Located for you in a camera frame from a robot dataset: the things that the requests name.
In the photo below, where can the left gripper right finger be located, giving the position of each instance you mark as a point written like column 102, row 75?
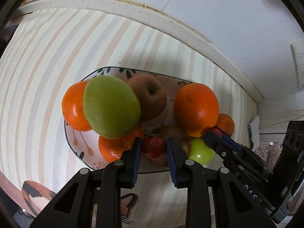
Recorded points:
column 176, row 157

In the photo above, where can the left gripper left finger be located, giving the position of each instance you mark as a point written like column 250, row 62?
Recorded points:
column 131, row 165

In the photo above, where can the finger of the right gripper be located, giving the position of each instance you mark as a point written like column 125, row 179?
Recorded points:
column 228, row 140
column 219, row 146

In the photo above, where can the dark brown apple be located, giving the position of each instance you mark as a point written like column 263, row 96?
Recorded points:
column 178, row 134

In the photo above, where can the red cherry tomato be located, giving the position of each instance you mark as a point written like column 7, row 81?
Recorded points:
column 217, row 132
column 153, row 147

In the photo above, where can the green apple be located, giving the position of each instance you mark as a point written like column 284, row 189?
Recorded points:
column 200, row 152
column 111, row 107

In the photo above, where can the mandarin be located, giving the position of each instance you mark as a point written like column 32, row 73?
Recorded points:
column 72, row 107
column 112, row 149

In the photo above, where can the small dark orange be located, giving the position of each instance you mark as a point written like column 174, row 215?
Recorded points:
column 225, row 123

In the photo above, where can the large orange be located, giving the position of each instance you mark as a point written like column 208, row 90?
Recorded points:
column 196, row 109

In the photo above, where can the floral oval ceramic plate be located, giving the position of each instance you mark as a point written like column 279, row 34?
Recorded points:
column 85, row 144

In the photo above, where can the striped cat print table mat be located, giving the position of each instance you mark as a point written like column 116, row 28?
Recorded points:
column 55, row 48

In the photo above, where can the white wall socket panel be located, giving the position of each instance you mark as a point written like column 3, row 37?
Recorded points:
column 298, row 51

